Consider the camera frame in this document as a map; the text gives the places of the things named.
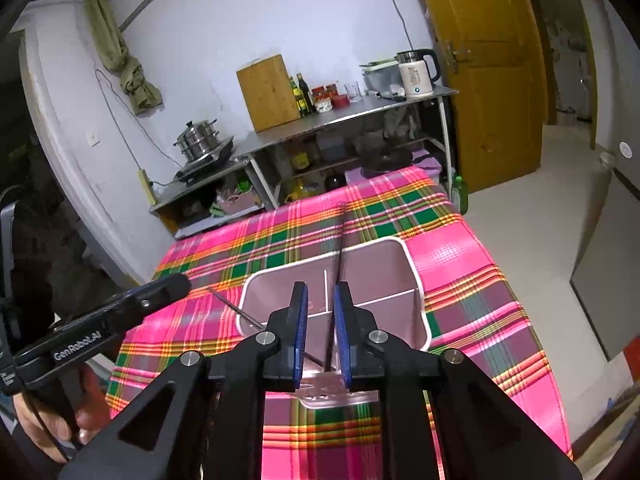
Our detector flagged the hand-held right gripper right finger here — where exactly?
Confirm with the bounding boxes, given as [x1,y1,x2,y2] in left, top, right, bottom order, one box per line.
[333,281,583,480]

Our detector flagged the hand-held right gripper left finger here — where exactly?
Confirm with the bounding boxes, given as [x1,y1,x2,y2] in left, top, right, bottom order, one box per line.
[57,281,310,480]

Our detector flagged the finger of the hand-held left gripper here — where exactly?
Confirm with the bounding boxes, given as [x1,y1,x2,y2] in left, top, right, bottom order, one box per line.
[111,275,192,332]

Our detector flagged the black chopstick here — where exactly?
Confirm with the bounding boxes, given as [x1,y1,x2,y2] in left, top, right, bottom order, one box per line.
[324,202,347,373]
[207,287,326,367]

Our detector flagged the pink utensil basket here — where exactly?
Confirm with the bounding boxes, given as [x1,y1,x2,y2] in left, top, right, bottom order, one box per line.
[235,236,433,406]

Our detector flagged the person's left hand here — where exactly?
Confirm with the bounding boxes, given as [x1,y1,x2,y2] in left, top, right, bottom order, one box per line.
[15,362,112,463]

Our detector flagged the yellow power strip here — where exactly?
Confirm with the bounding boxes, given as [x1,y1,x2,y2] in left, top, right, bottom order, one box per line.
[137,169,154,206]

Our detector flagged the low steel stand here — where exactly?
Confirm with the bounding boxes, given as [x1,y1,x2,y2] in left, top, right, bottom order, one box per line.
[149,156,261,241]

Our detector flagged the black induction cooker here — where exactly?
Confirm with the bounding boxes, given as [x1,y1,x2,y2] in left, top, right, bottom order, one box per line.
[174,136,237,184]

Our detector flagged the pink plaid tablecloth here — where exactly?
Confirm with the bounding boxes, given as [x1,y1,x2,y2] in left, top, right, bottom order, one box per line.
[105,165,573,480]

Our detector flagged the steel steamer pot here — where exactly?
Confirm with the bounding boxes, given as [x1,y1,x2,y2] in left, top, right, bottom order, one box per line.
[173,118,221,164]

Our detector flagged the black pan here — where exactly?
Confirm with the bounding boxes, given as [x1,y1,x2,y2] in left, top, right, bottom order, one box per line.
[356,146,417,179]

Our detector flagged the green plastic bottle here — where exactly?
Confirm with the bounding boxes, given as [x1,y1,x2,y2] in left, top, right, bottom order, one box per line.
[451,175,471,214]

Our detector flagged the steel kitchen table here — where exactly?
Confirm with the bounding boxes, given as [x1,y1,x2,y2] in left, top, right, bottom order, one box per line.
[234,85,460,211]

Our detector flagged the bamboo cutting board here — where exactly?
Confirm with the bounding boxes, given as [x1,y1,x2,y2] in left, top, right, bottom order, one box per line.
[236,55,302,133]

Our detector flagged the red-lidded jar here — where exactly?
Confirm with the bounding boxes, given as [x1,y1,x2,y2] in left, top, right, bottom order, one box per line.
[312,85,334,114]

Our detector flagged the green hanging cloth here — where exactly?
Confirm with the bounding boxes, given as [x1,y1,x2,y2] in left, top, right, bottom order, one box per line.
[84,0,164,116]

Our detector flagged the dark oil bottle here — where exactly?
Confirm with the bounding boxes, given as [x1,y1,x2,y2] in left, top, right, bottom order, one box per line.
[297,73,314,114]

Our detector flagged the grey plastic container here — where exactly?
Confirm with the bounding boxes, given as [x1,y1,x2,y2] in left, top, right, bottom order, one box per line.
[361,60,402,97]

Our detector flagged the white electric kettle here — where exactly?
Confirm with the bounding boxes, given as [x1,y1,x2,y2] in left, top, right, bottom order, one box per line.
[396,48,442,99]

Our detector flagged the grey cabinet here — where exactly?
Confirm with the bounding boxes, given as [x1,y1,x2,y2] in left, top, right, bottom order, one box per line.
[569,149,640,362]

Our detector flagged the yellow wooden door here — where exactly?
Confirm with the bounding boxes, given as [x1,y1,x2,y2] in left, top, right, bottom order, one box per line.
[409,0,549,194]

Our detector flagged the black wall cable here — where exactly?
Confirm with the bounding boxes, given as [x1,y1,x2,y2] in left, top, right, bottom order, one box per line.
[374,0,417,52]

